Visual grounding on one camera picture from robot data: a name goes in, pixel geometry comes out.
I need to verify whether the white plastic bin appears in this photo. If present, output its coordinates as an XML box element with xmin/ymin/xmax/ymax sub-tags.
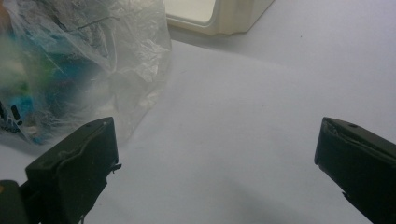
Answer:
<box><xmin>163</xmin><ymin>0</ymin><xmax>276</xmax><ymax>36</ymax></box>

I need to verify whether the blue potato chip bag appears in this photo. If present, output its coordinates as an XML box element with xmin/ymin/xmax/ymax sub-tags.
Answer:
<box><xmin>0</xmin><ymin>31</ymin><xmax>106</xmax><ymax>146</ymax></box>

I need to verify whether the light blue table mat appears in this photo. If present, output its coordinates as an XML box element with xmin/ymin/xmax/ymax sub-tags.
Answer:
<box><xmin>0</xmin><ymin>0</ymin><xmax>396</xmax><ymax>224</ymax></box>

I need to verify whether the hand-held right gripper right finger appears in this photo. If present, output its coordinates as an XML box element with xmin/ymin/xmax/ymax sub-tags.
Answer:
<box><xmin>314</xmin><ymin>117</ymin><xmax>396</xmax><ymax>224</ymax></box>

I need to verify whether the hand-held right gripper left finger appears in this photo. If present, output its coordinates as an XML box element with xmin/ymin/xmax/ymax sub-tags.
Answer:
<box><xmin>25</xmin><ymin>117</ymin><xmax>122</xmax><ymax>224</ymax></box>

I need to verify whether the clear plastic bag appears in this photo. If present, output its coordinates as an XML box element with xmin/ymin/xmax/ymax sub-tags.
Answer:
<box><xmin>0</xmin><ymin>0</ymin><xmax>173</xmax><ymax>147</ymax></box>

